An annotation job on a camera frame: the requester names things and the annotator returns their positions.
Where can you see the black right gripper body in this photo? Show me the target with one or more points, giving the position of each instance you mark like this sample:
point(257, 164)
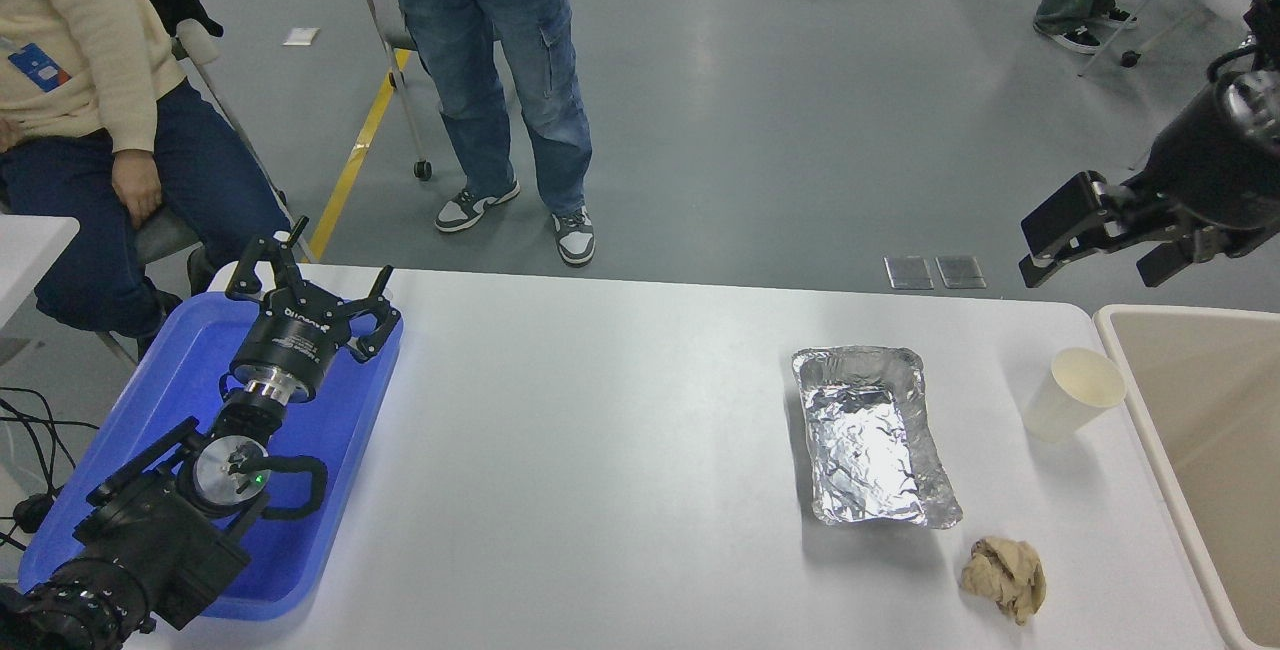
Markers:
point(1210, 170)

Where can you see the seated person's right hand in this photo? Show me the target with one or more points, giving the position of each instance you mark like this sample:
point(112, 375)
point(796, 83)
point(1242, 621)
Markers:
point(7, 136)

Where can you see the large pale bin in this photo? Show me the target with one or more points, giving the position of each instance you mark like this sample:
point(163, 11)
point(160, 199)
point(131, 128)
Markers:
point(1220, 410)

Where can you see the grey chair with black back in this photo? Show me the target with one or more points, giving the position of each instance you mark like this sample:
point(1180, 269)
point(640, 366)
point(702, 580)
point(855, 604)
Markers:
point(165, 230)

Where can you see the blue plastic tray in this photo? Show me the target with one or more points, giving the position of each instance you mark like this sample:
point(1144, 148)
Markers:
point(170, 370)

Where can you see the metal floor plate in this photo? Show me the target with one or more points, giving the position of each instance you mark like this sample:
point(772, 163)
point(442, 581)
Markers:
point(909, 273)
point(961, 272)

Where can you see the standing person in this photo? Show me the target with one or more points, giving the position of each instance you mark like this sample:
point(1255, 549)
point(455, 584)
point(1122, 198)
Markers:
point(480, 50)

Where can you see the white side table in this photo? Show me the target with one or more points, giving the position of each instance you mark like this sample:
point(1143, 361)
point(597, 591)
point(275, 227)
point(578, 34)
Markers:
point(30, 250)

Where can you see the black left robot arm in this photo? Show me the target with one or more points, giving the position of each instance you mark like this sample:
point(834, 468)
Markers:
point(150, 550)

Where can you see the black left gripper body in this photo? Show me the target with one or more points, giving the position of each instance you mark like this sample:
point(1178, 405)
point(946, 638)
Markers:
point(292, 345)

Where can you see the seated person's left hand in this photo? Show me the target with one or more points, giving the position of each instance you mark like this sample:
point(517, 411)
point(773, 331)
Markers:
point(137, 185)

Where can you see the pale paper cup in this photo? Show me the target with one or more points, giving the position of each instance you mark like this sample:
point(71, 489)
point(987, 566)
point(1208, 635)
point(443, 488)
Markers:
point(1065, 405)

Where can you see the crumpled tan paper ball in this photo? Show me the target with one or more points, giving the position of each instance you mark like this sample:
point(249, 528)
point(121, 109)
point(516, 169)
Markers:
point(1003, 580)

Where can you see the silver foil tray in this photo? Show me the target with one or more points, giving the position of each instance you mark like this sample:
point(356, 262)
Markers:
point(870, 430)

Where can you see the grey wheeled office chair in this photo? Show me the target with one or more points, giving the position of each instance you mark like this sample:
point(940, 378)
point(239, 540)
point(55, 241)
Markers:
point(388, 20)

